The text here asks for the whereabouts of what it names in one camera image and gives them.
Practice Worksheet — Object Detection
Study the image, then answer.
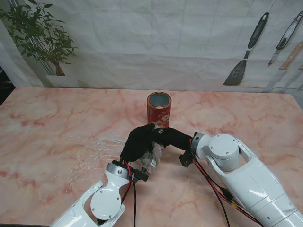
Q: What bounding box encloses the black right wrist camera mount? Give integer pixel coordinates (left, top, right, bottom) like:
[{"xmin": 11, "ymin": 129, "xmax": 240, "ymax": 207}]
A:
[{"xmin": 179, "ymin": 148, "xmax": 196, "ymax": 168}]

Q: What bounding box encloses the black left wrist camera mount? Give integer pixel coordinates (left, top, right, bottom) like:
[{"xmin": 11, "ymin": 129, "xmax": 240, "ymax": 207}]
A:
[{"xmin": 131, "ymin": 166, "xmax": 149, "ymax": 183}]

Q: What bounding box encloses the clear plastic tea bag pouch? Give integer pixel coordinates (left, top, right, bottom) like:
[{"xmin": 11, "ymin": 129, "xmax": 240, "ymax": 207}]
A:
[{"xmin": 139, "ymin": 122, "xmax": 166, "ymax": 175}]

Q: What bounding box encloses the red black left arm cable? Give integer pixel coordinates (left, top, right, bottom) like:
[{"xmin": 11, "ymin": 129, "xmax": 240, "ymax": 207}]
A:
[{"xmin": 123, "ymin": 160, "xmax": 138, "ymax": 227}]

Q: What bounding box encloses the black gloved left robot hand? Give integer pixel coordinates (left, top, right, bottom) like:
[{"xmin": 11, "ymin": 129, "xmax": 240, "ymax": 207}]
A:
[{"xmin": 120, "ymin": 122, "xmax": 164, "ymax": 164}]

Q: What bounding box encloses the white printed backdrop cloth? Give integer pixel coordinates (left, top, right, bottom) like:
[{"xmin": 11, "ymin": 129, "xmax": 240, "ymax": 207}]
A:
[{"xmin": 0, "ymin": 0, "xmax": 303, "ymax": 93}]

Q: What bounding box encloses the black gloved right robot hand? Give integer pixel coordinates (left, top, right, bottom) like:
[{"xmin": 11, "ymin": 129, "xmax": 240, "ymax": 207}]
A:
[{"xmin": 153, "ymin": 127, "xmax": 194, "ymax": 152}]

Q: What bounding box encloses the red black right arm cable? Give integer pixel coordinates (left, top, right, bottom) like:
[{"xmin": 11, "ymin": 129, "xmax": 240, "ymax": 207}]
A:
[{"xmin": 193, "ymin": 157, "xmax": 263, "ymax": 227}]

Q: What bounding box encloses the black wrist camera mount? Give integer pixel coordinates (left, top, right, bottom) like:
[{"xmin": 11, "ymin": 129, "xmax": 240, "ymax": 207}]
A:
[
  {"xmin": 179, "ymin": 148, "xmax": 196, "ymax": 168},
  {"xmin": 131, "ymin": 166, "xmax": 149, "ymax": 183}
]

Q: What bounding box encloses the red floral tea tin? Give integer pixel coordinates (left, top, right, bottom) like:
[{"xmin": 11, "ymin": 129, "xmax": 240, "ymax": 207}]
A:
[{"xmin": 147, "ymin": 91, "xmax": 171, "ymax": 128}]

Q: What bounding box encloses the red black arm cable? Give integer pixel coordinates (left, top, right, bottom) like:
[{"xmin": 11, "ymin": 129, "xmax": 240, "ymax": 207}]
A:
[
  {"xmin": 123, "ymin": 160, "xmax": 138, "ymax": 227},
  {"xmin": 193, "ymin": 157, "xmax": 263, "ymax": 227}
]

